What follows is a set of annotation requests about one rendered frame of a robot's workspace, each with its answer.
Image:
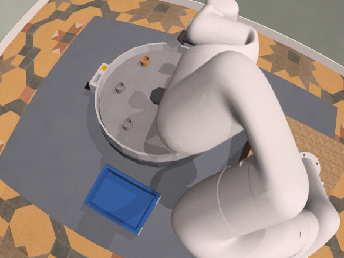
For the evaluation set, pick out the bronze bushing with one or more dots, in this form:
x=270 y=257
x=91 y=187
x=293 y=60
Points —
x=143 y=58

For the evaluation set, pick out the grey metal bushing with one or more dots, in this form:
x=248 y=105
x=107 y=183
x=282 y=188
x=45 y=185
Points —
x=120 y=84
x=126 y=120

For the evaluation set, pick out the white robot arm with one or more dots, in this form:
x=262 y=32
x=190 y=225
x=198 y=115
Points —
x=197 y=112

